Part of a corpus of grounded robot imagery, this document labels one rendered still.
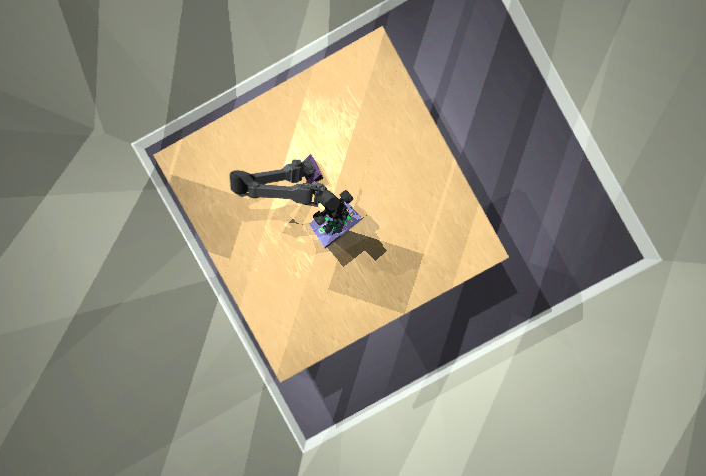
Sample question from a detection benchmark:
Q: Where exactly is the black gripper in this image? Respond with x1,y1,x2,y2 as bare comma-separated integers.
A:
313,190,354,226

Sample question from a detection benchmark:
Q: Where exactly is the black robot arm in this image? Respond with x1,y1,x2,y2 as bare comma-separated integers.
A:
229,159,348,220

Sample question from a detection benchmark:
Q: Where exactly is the lavender switch panel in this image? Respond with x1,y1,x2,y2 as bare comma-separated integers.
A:
309,201,362,248

